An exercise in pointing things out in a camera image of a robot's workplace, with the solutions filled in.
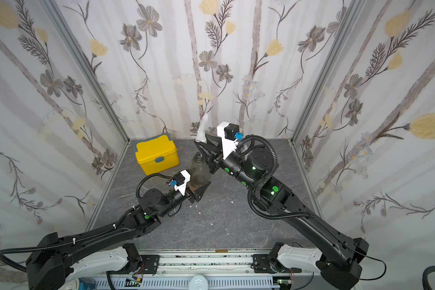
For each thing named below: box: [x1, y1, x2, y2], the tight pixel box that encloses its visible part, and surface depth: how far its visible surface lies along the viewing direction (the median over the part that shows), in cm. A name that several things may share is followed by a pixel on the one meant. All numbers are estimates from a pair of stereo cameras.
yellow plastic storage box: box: [133, 132, 181, 176], surface depth 99 cm
